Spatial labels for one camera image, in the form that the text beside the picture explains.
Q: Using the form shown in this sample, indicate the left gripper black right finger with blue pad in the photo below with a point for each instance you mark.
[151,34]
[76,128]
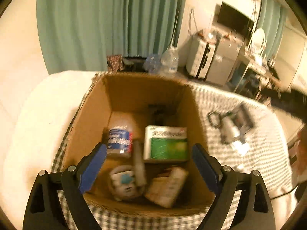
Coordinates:
[254,210]

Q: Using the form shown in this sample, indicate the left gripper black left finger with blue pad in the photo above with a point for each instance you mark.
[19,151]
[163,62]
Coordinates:
[43,210]

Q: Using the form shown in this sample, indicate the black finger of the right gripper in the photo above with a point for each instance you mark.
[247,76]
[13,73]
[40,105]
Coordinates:
[293,102]

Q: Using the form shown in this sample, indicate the clear bag with black item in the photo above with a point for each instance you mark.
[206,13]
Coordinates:
[241,118]

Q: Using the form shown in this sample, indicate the white tube bottle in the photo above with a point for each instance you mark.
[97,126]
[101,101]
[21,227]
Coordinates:
[229,131]

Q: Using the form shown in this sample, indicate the white plush toy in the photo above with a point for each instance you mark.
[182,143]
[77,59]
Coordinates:
[122,183]

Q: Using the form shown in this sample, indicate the brown white small box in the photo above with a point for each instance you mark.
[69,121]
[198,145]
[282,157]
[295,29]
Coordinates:
[165,188]

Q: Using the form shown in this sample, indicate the clear jar blue label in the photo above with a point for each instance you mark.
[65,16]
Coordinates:
[120,137]

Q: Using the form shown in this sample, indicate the green white medicine box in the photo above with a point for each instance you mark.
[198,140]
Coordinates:
[164,143]

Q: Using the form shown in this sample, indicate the white dressing table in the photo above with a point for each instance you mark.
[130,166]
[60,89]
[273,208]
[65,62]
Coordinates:
[250,64]

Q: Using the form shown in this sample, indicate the white oval vanity mirror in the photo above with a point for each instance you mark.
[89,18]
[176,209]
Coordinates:
[258,42]

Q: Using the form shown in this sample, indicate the grey mini fridge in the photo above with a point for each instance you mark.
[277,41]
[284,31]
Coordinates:
[224,58]

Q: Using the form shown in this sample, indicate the teal curtain right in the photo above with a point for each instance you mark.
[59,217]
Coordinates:
[272,19]

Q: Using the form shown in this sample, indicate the teal curtain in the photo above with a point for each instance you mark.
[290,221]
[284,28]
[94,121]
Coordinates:
[272,19]
[79,35]

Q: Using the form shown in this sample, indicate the white suitcase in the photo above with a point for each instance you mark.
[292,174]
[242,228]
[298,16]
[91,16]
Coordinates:
[199,57]

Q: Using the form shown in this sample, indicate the large clear water bottle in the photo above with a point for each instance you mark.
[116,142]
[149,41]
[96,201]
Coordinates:
[169,61]

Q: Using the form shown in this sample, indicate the brown cardboard box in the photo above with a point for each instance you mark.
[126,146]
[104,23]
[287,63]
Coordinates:
[137,101]

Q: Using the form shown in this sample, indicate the brown patterned pouch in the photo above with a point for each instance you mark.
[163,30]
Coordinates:
[115,63]

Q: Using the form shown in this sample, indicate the teal curtain left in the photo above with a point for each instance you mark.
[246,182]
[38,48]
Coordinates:
[79,35]

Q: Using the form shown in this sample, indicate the black wall television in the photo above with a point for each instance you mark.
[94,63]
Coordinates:
[235,20]

